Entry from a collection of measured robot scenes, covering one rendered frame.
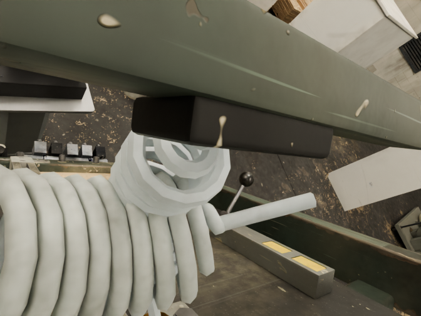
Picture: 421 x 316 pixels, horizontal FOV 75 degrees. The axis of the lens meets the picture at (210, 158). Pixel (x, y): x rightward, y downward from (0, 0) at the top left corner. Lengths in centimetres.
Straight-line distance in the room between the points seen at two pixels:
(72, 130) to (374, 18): 249
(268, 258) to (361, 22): 242
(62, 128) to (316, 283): 209
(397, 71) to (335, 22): 597
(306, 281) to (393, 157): 367
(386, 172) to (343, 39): 200
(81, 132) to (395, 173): 357
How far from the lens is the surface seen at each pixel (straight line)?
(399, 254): 70
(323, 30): 290
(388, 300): 70
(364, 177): 425
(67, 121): 237
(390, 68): 878
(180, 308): 21
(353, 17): 281
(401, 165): 411
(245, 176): 67
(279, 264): 54
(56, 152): 137
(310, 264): 53
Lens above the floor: 198
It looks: 45 degrees down
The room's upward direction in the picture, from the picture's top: 54 degrees clockwise
